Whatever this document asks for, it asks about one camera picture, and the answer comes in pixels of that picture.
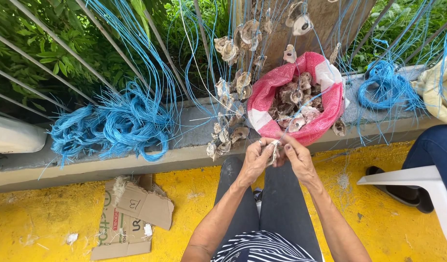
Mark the pink woven sack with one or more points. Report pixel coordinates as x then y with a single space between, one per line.
267 91

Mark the white bag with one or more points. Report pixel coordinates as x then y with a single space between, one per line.
14 138

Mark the grey oyster shell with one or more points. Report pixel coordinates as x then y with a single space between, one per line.
273 153

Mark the white fibre tuft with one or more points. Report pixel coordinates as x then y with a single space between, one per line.
343 180

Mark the person's striped shirt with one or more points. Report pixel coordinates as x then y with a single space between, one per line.
261 247

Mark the white plastic chair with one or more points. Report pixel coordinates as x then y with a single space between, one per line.
427 185

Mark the person's right hand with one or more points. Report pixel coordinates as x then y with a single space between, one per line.
301 162

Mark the grey concrete kerb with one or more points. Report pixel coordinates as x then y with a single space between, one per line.
99 167

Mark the pale yellow sack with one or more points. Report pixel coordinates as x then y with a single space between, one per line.
440 91

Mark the oyster shells strung on lines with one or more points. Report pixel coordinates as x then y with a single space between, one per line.
229 51

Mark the single oyster shell beside sack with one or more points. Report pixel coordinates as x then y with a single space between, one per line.
339 127

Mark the grey metal railing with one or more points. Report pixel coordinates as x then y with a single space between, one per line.
59 43

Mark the brown wooden post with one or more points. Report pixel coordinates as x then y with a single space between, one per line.
318 32

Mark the printed flat cardboard sheet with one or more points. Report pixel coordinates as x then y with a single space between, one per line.
116 233

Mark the heap of loose oyster shells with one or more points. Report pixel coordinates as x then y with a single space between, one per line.
296 100

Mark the plain torn cardboard piece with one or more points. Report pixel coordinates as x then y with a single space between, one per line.
147 205

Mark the person's dark trousers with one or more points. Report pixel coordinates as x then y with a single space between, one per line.
281 203

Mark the green bushes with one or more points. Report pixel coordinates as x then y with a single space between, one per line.
45 47

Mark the person's left hand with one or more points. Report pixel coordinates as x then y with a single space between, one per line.
253 162

